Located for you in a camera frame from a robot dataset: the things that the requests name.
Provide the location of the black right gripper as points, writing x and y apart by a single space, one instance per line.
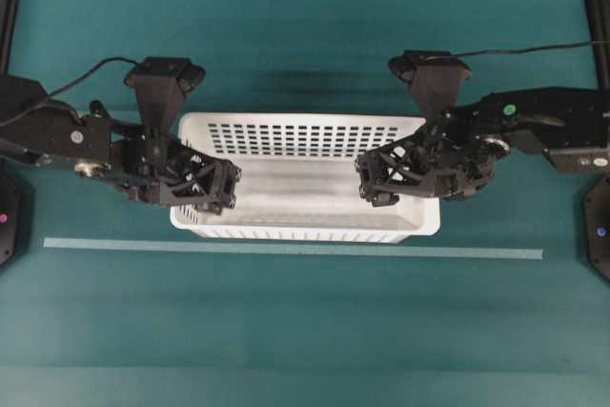
450 162

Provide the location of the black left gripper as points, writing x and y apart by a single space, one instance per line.
158 169

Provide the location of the white plastic perforated basket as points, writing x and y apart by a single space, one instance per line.
299 180

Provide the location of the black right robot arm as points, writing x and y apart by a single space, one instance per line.
569 127

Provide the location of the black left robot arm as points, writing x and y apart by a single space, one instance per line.
39 131

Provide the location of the light green tape strip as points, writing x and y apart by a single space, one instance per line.
291 248

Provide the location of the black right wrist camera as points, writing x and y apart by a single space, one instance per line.
432 78

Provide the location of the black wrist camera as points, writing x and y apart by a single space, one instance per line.
432 78
161 86

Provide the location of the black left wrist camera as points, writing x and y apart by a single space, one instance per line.
161 86

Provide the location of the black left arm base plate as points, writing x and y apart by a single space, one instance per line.
15 215

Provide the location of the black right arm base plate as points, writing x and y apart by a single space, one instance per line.
594 218

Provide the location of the black aluminium frame rail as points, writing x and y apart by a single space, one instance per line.
597 12

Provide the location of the black left frame rail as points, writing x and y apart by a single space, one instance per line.
8 15

